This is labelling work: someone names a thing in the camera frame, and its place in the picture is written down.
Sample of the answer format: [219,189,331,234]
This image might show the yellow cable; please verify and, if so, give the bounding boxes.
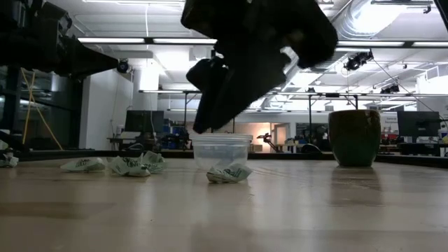
[20,67,64,151]

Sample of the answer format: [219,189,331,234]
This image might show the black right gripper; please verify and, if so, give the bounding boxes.
[181,0,339,135]

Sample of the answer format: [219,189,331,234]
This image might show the dark green ceramic cup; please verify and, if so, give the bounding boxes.
[328,108,382,168]

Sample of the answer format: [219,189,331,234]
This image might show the background desk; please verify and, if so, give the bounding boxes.
[106,136,159,152]

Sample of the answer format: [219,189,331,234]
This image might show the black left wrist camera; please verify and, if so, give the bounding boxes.
[34,1,74,36]

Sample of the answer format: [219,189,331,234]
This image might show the black metal frame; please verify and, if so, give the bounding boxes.
[139,89,360,134]

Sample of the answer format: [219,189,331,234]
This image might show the white green paper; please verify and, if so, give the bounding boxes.
[106,155,152,178]
[59,157,106,173]
[206,162,253,184]
[139,150,169,174]
[0,153,20,169]

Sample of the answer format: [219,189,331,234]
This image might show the long ceiling light bar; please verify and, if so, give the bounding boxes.
[77,37,218,45]

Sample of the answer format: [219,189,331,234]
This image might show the clear plastic container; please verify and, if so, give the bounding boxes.
[190,132,253,172]

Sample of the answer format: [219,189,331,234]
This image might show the black computer monitor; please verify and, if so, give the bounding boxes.
[396,111,442,138]
[124,110,165,134]

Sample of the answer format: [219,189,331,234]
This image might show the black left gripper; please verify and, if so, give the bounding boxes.
[0,20,120,79]

